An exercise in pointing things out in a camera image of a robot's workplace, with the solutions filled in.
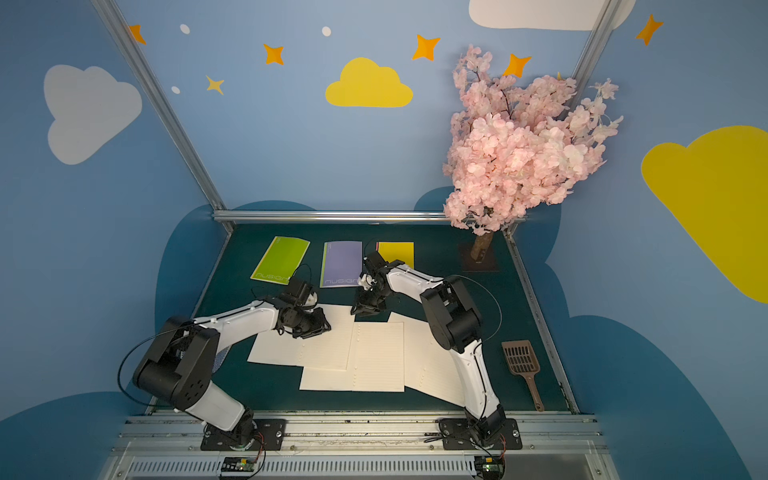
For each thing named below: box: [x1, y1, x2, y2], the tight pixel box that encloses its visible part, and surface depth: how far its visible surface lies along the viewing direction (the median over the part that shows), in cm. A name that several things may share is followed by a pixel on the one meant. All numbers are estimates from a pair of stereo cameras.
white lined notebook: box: [320, 241, 363, 288], surface depth 113 cm
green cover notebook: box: [250, 236, 311, 286], surface depth 113 cm
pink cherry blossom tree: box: [443, 45, 623, 261], surface depth 72 cm
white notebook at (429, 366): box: [387, 312, 465, 408], surface depth 88 cm
